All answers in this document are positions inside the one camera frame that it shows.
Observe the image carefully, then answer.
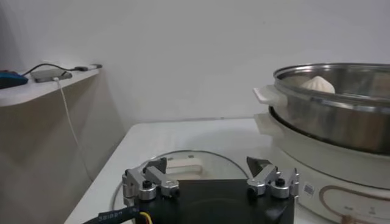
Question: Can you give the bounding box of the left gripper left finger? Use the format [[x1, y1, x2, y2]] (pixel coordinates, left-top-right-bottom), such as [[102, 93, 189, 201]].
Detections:
[[121, 156, 180, 207]]

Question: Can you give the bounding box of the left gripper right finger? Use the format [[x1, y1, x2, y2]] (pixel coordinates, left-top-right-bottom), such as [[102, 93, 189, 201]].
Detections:
[[246, 156, 300, 200]]

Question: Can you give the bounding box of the glass lid with white handle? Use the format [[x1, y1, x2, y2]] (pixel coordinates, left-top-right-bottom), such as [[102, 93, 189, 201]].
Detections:
[[111, 149, 249, 214]]

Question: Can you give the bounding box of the white steamed baozi bun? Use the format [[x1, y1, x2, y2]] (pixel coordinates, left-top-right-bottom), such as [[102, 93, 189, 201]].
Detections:
[[300, 75, 336, 94]]

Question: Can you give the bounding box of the perforated stainless steel steamer pot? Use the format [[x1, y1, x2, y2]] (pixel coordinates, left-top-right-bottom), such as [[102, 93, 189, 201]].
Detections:
[[252, 63, 390, 156]]

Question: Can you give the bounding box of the white electric cooker base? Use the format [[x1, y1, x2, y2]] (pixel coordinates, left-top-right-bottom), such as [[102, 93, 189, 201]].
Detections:
[[253, 112, 390, 224]]

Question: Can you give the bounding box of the white side table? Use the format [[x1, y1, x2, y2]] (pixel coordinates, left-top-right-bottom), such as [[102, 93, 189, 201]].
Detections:
[[0, 65, 103, 108]]

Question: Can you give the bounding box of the black smartphone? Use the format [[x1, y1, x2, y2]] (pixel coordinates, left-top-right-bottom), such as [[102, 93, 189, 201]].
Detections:
[[30, 68, 73, 83]]

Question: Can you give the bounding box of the blue computer mouse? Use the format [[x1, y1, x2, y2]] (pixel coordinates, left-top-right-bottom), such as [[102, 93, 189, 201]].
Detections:
[[0, 70, 29, 89]]

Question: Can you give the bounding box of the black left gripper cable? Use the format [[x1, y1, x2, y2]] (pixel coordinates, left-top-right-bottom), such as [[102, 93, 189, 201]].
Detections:
[[82, 205, 153, 224]]

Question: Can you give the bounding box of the white charging cable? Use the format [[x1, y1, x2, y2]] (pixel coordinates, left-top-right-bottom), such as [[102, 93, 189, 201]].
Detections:
[[52, 77, 94, 182]]

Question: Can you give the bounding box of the black usb adapter cable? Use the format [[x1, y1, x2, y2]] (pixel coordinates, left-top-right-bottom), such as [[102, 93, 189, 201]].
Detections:
[[23, 63, 104, 77]]

